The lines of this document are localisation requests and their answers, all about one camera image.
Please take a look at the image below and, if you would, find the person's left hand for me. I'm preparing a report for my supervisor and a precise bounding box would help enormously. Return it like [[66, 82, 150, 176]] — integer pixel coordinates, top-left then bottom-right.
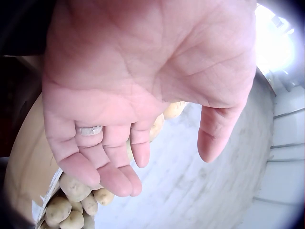
[[41, 0, 258, 198]]

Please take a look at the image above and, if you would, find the person's left ring finger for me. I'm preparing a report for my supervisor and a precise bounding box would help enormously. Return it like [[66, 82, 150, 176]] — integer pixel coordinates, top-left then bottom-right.
[[75, 120, 133, 198]]

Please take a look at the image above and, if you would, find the person's left little finger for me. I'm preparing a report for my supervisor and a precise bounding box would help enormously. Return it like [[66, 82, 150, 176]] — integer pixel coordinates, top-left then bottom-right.
[[45, 112, 101, 184]]

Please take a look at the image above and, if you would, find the person's left thumb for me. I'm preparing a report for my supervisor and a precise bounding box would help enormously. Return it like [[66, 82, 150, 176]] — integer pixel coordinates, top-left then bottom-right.
[[197, 104, 239, 163]]

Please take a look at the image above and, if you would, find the person's left index finger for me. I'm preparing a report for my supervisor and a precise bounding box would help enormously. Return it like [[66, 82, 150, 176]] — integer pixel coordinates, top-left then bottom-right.
[[130, 120, 150, 168]]

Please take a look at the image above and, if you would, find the person's left middle finger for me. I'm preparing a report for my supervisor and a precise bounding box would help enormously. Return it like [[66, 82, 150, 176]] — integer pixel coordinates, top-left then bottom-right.
[[102, 124, 143, 196]]

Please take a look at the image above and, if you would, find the pile of potatoes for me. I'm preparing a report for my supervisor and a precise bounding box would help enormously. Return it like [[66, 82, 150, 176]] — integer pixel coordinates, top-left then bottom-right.
[[38, 101, 187, 229]]

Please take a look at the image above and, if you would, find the brown cardboard box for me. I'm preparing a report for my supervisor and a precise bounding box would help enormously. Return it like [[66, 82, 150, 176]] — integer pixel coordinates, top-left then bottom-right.
[[4, 92, 63, 229]]

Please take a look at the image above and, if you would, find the white slatted rack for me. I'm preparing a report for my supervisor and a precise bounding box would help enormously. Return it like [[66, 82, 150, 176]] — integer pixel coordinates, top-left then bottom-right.
[[252, 94, 305, 229]]

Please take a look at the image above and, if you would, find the bright window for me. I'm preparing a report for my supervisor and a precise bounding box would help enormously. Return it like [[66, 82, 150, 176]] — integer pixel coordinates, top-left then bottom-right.
[[254, 4, 299, 72]]

